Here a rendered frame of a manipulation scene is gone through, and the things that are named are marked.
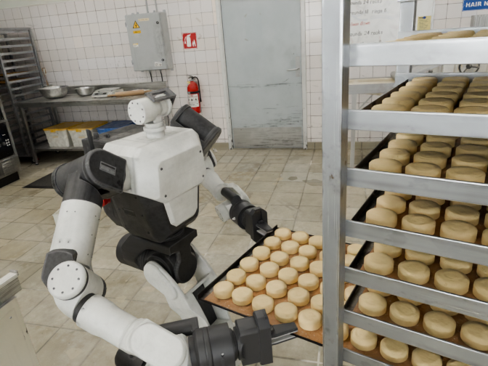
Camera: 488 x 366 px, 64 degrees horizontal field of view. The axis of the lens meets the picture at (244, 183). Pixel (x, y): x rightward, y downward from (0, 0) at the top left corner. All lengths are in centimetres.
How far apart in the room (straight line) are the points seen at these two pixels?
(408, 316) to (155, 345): 46
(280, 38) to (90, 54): 272
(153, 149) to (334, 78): 62
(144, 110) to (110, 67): 498
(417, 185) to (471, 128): 10
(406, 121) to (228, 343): 51
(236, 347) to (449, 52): 62
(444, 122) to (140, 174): 73
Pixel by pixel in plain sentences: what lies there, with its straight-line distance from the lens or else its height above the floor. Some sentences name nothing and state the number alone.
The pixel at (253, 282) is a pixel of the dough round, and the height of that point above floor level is 97.
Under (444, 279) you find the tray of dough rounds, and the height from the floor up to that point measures 115.
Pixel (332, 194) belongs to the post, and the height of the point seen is 130.
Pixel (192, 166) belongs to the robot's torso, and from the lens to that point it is 114.
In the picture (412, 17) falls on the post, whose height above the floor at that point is 154.
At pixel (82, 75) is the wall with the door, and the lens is 632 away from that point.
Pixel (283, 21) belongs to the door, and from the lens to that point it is 517.
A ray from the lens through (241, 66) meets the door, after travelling 530.
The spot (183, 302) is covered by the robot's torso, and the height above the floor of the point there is 79.
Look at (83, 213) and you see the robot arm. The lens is 95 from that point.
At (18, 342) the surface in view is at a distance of 148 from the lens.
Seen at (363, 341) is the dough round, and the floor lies 97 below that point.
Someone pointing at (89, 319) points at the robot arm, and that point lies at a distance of 88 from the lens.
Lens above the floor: 154
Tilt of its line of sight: 21 degrees down
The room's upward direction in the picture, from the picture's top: 5 degrees counter-clockwise
